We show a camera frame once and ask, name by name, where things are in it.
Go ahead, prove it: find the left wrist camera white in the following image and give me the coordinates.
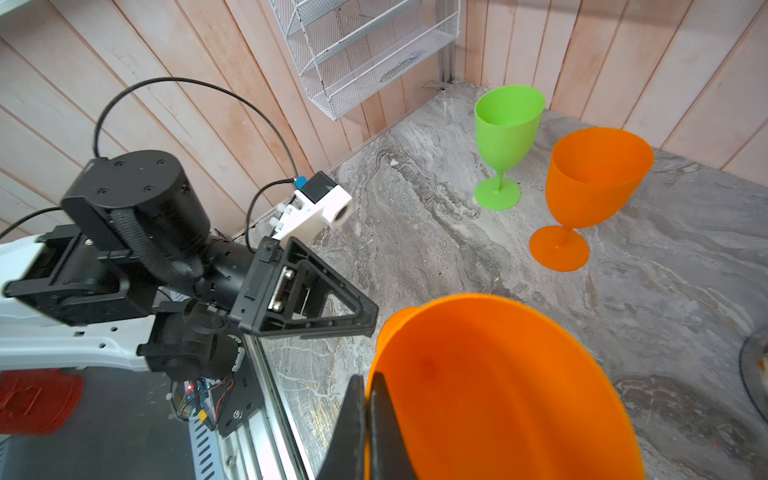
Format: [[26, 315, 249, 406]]
[[269, 171, 356, 247]]

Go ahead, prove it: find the green plastic wine glass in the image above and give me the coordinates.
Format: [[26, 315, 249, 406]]
[[474, 85, 546, 211]]

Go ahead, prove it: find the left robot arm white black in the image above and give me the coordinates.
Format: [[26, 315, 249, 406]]
[[1, 150, 378, 382]]

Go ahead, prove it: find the red object under table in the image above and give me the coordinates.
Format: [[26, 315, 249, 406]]
[[1, 370, 84, 435]]

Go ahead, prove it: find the white wire mesh shelf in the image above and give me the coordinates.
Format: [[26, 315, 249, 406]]
[[269, 0, 461, 120]]

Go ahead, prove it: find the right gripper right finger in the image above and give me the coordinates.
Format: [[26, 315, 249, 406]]
[[368, 372, 417, 480]]

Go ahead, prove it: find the orange wine glass front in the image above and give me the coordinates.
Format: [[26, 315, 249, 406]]
[[529, 127, 654, 272]]

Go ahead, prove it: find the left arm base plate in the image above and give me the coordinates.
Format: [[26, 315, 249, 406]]
[[213, 360, 264, 438]]

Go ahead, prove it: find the orange wine glass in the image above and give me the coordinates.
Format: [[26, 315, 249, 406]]
[[371, 294, 645, 479], [529, 127, 654, 272]]

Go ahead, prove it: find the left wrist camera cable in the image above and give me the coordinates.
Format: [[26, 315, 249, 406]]
[[91, 76, 301, 253]]

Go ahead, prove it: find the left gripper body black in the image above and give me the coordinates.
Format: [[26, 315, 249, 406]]
[[230, 237, 318, 336]]

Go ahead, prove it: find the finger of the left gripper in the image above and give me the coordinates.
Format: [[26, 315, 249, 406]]
[[258, 251, 379, 339]]

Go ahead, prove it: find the aluminium mounting rail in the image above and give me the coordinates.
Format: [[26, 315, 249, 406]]
[[189, 337, 315, 479]]

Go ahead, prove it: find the chrome wine glass rack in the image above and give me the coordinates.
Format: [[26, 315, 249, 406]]
[[739, 327, 768, 421]]

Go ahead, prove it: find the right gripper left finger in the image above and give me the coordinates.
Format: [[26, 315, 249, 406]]
[[317, 375, 366, 480]]

